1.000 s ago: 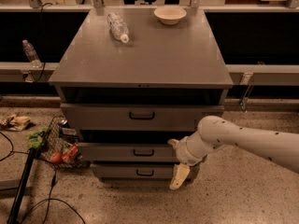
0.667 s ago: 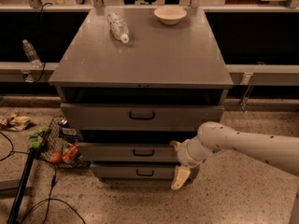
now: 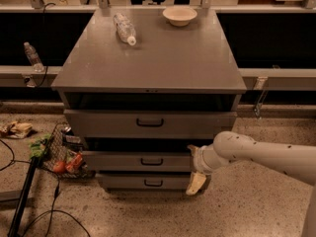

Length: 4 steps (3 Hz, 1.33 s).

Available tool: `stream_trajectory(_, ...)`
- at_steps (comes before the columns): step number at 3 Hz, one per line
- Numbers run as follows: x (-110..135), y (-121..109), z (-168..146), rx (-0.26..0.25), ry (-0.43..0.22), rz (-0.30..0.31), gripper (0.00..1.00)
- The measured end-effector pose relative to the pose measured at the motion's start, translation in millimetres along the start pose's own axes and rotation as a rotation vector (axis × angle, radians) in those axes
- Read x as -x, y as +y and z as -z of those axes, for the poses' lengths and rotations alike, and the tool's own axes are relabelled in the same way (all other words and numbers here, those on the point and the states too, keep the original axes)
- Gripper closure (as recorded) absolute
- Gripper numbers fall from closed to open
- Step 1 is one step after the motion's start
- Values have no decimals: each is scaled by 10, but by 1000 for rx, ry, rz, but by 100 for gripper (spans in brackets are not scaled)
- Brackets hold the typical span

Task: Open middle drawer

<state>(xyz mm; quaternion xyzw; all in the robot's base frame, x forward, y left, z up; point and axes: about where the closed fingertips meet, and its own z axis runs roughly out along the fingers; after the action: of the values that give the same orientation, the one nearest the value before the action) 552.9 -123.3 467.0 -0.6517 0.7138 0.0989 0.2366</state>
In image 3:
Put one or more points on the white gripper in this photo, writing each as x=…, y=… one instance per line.
x=199, y=161

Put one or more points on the grey drawer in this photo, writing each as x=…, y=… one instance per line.
x=138, y=161
x=142, y=124
x=143, y=181

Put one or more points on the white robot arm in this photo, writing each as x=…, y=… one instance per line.
x=296, y=161

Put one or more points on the grey bottom drawer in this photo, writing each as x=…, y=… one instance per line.
x=143, y=181

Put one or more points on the grey metal drawer cabinet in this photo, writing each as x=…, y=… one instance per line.
x=170, y=69

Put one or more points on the grey top drawer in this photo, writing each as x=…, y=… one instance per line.
x=142, y=124

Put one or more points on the red orange snack packet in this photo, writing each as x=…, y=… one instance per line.
x=73, y=165

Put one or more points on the red tomato toy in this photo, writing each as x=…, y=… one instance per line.
x=59, y=167

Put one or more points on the beige paper bowl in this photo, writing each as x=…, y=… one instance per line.
x=180, y=16

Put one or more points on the clear plastic water bottle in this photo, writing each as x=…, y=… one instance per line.
x=125, y=28

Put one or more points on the green leafy toy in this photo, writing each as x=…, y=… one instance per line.
x=39, y=146

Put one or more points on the crumpled snack bag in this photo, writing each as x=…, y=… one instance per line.
x=16, y=129

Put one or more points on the black metal pole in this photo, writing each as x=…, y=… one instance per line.
x=15, y=224

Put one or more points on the upright plastic bottle on ledge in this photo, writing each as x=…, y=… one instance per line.
x=33, y=58

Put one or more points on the metal bracket clamp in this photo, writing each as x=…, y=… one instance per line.
x=260, y=88

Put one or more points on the black wire mesh basket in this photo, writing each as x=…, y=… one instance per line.
x=63, y=146

